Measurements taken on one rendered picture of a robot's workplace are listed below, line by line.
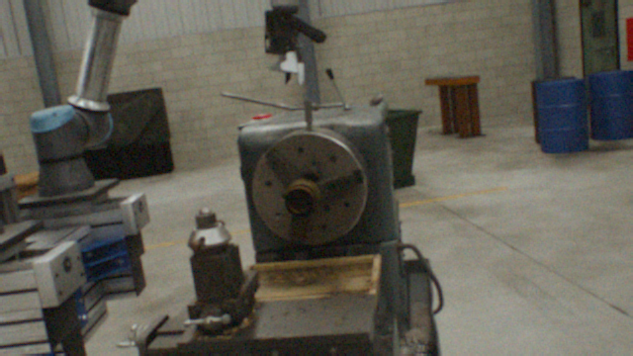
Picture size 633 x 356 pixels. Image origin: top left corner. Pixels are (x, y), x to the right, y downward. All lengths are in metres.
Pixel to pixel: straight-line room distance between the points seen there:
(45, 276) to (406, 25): 11.17
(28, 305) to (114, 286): 0.52
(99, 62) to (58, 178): 0.35
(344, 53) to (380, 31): 0.84
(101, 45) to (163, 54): 9.80
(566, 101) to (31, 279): 7.06
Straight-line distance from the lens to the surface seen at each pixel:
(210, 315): 1.04
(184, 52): 11.53
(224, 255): 1.03
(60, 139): 1.70
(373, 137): 1.71
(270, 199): 1.62
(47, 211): 1.73
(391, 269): 1.80
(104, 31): 1.76
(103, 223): 1.69
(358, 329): 1.00
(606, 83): 8.47
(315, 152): 1.57
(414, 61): 12.06
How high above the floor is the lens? 1.39
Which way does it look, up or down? 10 degrees down
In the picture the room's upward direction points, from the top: 8 degrees counter-clockwise
